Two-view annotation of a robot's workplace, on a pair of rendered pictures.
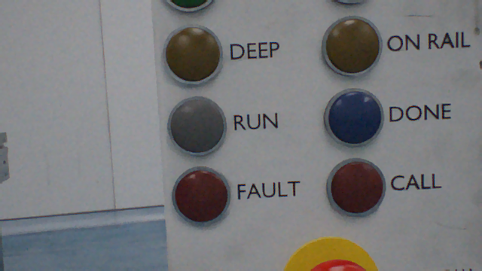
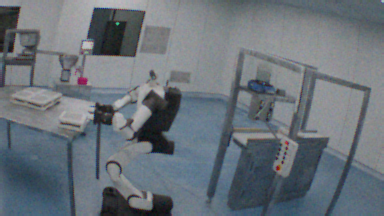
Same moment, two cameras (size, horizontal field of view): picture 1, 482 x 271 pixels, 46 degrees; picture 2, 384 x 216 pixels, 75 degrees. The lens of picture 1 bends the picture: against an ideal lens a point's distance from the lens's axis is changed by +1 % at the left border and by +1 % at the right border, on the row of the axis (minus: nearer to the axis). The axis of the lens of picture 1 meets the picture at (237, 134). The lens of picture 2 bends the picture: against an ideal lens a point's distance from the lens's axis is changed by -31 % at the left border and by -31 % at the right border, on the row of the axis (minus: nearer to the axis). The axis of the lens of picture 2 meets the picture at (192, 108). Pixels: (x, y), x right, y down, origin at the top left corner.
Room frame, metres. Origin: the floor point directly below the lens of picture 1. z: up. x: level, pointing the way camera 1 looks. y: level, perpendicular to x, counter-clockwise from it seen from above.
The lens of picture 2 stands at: (-1.25, -1.76, 1.72)
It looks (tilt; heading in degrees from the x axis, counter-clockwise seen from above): 13 degrees down; 66
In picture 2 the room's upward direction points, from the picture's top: 11 degrees clockwise
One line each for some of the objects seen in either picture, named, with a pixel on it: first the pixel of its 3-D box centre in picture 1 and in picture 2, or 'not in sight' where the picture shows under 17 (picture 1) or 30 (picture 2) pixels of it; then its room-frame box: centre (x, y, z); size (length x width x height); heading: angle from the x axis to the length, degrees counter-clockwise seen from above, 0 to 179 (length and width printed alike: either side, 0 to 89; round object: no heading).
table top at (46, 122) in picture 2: not in sight; (30, 105); (-1.64, 1.25, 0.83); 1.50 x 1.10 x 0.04; 158
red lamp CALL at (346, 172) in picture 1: (357, 187); not in sight; (0.29, -0.06, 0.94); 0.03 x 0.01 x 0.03; 91
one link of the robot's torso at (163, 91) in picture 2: not in sight; (157, 106); (-0.47, 0.58, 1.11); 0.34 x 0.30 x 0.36; 75
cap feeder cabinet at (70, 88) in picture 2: not in sight; (69, 105); (-1.13, 3.01, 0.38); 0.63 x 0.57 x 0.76; 9
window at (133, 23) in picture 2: not in sight; (114, 31); (-0.16, 5.77, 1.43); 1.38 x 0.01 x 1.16; 9
